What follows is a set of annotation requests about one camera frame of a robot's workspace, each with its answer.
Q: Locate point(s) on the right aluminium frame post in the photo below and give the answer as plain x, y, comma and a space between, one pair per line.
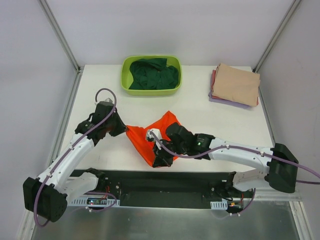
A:
277, 34

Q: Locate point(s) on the dark green t shirt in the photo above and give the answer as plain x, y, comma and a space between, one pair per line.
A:
153, 74

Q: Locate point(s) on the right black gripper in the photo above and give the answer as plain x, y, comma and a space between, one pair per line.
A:
161, 154

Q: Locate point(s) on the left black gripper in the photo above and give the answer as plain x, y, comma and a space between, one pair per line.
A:
116, 126

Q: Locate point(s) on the left white cable duct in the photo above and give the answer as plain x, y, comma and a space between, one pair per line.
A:
94, 201

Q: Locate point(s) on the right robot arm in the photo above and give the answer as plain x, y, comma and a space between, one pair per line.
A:
274, 167

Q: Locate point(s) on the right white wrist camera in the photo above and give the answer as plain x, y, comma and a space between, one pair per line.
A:
153, 134

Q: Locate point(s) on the orange t shirt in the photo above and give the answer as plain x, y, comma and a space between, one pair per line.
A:
137, 136

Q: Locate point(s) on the aluminium frame post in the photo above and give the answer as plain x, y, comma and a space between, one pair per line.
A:
59, 34
277, 34

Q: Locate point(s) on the white cable duct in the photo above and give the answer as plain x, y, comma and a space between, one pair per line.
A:
219, 205
94, 201

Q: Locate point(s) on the green plastic bin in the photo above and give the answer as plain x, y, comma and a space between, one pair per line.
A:
127, 78

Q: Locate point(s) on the right white cable duct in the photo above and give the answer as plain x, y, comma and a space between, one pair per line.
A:
219, 205

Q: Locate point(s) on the left aluminium frame post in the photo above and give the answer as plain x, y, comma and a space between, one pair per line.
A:
59, 34

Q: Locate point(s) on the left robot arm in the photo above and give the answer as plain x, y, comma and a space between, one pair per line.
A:
49, 194

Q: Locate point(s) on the beige folded t shirt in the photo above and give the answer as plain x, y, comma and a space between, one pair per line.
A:
236, 85

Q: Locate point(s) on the front aluminium rail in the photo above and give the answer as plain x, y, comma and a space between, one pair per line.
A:
273, 195

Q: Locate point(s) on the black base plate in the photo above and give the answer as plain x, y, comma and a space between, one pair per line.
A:
152, 189

